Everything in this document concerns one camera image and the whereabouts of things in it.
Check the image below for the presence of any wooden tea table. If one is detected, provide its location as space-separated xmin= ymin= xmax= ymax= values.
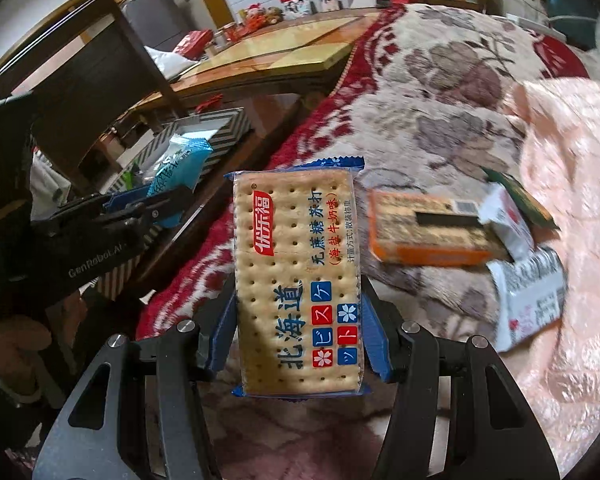
xmin=130 ymin=8 xmax=382 ymax=111

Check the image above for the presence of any dark green snack packet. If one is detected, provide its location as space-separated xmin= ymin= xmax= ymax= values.
xmin=482 ymin=167 xmax=559 ymax=230

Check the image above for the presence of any white small snack packet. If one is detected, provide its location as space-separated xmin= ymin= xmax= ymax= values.
xmin=478 ymin=183 xmax=534 ymax=261

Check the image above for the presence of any left hand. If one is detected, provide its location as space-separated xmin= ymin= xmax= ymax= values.
xmin=0 ymin=292 xmax=87 ymax=404

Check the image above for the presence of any blue cracker pack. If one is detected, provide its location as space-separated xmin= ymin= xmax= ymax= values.
xmin=230 ymin=156 xmax=364 ymax=399

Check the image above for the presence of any orange snack box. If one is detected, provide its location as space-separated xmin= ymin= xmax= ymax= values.
xmin=367 ymin=190 xmax=508 ymax=268

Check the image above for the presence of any red gift box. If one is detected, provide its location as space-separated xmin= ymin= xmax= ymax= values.
xmin=172 ymin=29 xmax=213 ymax=61

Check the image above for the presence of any dark wooden bench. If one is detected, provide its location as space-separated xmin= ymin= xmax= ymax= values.
xmin=135 ymin=90 xmax=326 ymax=284

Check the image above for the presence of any white grey snack packet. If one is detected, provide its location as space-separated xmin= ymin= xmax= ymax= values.
xmin=486 ymin=246 xmax=567 ymax=353

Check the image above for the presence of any chevron pattern storage box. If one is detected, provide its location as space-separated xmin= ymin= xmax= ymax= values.
xmin=86 ymin=106 xmax=254 ymax=302

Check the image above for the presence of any light blue snack packet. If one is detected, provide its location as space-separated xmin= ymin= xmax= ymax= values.
xmin=147 ymin=134 xmax=213 ymax=229

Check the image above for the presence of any pink quilted blanket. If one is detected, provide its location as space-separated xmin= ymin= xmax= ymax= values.
xmin=502 ymin=78 xmax=600 ymax=474

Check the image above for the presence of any dark wooden chair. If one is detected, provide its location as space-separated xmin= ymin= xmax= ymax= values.
xmin=0 ymin=0 xmax=186 ymax=193

